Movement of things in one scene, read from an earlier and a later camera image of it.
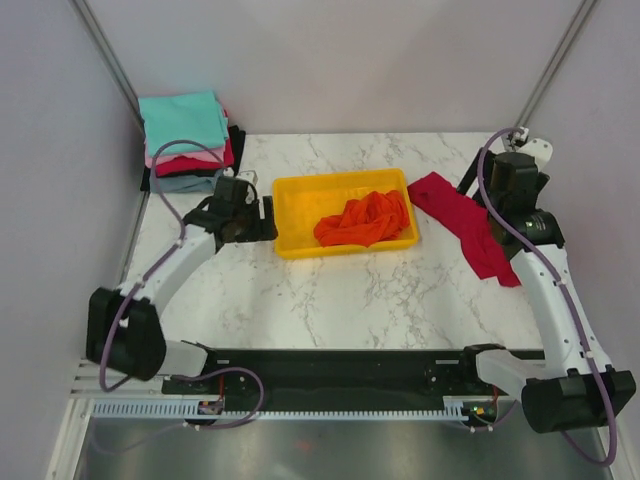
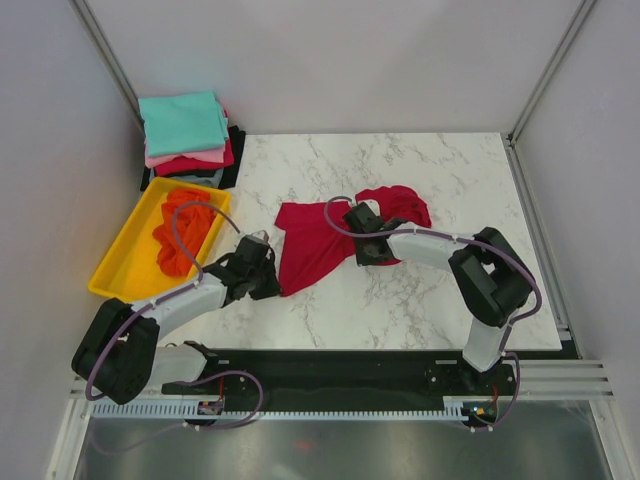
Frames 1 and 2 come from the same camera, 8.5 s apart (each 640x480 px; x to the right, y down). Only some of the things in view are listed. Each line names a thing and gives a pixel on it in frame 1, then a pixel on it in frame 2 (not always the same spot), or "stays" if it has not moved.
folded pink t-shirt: [204, 154] stays
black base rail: [330, 379] stays
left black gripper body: [257, 220] -> [270, 279]
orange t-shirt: [364, 222] -> [192, 222]
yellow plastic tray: [300, 203] -> [131, 270]
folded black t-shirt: [238, 138] stays
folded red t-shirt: [181, 164] stays
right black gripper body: [482, 168] -> [364, 251]
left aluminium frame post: [93, 29] stays
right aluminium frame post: [522, 121] stays
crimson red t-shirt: [467, 217] -> [309, 247]
